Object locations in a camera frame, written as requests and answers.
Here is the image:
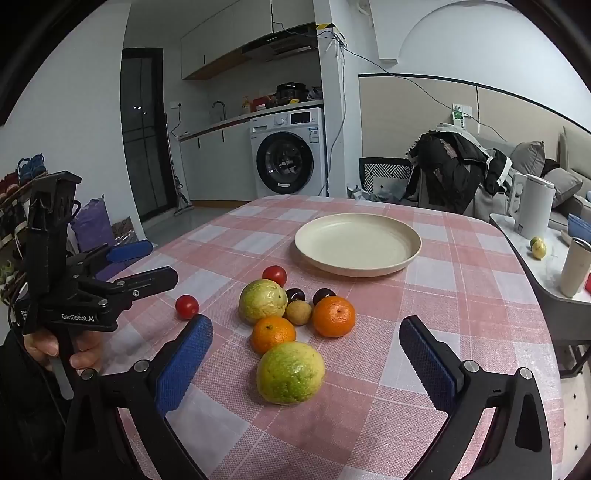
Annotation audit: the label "white upper cabinets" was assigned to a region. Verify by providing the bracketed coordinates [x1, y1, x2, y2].
[180, 0, 319, 80]

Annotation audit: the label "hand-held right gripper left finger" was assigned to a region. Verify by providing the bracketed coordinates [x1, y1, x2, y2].
[61, 314, 214, 480]

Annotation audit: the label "white side table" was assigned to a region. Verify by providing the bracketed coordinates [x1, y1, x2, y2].
[489, 212, 591, 324]

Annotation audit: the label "cream round plate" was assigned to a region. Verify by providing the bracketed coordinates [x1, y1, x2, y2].
[294, 213, 423, 278]

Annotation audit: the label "black jacket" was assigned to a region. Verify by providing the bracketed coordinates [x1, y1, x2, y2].
[406, 131, 490, 215]

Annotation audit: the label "person's left forearm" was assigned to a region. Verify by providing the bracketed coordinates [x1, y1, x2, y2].
[0, 330, 75, 480]

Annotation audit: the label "blue bowl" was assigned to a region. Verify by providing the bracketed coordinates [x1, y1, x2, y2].
[567, 213, 591, 243]

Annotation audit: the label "black cooking pot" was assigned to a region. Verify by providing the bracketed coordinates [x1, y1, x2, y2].
[276, 82, 308, 104]

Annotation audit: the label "dark glass door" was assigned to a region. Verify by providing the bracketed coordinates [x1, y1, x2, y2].
[121, 47, 168, 217]

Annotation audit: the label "pile of grey bags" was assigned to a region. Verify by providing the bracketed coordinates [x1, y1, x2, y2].
[348, 185, 407, 204]

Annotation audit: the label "white router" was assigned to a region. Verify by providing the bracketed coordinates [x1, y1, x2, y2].
[325, 30, 347, 60]

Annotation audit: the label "grey cushion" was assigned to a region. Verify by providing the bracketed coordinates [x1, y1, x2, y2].
[510, 141, 546, 176]
[545, 166, 583, 206]

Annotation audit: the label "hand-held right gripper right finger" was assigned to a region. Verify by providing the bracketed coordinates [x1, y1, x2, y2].
[398, 316, 552, 480]

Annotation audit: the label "grey chair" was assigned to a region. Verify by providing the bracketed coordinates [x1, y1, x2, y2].
[406, 134, 513, 220]

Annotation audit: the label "white kitchen counter cabinet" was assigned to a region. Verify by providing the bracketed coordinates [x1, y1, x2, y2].
[179, 121, 259, 202]

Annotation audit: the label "range hood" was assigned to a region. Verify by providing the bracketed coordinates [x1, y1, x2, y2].
[245, 32, 319, 61]

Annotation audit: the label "black cable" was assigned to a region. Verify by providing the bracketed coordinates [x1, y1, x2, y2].
[272, 21, 509, 139]

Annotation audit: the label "person's left hand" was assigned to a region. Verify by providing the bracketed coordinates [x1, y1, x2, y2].
[23, 329, 105, 372]

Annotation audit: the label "orange mandarin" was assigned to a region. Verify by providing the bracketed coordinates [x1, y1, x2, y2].
[312, 296, 356, 338]
[250, 316, 297, 355]

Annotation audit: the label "white floor mop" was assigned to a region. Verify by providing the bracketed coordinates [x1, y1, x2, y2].
[166, 134, 194, 217]

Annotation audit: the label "grey sofa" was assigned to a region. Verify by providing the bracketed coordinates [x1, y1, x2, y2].
[475, 124, 591, 222]

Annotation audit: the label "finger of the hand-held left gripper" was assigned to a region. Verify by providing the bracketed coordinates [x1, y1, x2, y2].
[69, 240, 154, 278]
[76, 266, 179, 308]

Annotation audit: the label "black patterned basket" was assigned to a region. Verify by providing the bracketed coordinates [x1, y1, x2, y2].
[359, 158, 414, 201]

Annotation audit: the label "shoe rack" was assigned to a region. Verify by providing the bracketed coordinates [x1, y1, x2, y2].
[0, 154, 51, 305]

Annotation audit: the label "white electric kettle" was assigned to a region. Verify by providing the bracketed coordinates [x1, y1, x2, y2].
[508, 173, 556, 240]

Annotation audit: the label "brown patterned bag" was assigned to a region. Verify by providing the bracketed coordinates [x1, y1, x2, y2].
[111, 220, 139, 245]

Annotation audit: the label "bumpy yellow-green guava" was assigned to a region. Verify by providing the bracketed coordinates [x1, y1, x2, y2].
[239, 279, 289, 324]

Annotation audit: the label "smooth green guava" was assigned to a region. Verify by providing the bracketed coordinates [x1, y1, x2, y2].
[256, 342, 326, 406]

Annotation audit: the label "white washing machine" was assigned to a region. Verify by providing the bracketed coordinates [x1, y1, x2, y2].
[249, 107, 328, 198]

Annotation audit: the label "red tomato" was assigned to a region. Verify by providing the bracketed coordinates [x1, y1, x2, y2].
[175, 295, 200, 320]
[262, 265, 288, 288]

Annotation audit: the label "purple bag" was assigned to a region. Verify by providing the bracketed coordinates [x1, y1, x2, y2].
[71, 196, 116, 252]

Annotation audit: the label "small brown longan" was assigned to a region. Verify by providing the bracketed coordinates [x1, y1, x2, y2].
[285, 300, 314, 326]

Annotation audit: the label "beige cup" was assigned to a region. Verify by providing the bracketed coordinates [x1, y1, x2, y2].
[560, 237, 591, 298]

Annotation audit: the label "pink checked tablecloth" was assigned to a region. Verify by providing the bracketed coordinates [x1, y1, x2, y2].
[99, 194, 566, 480]

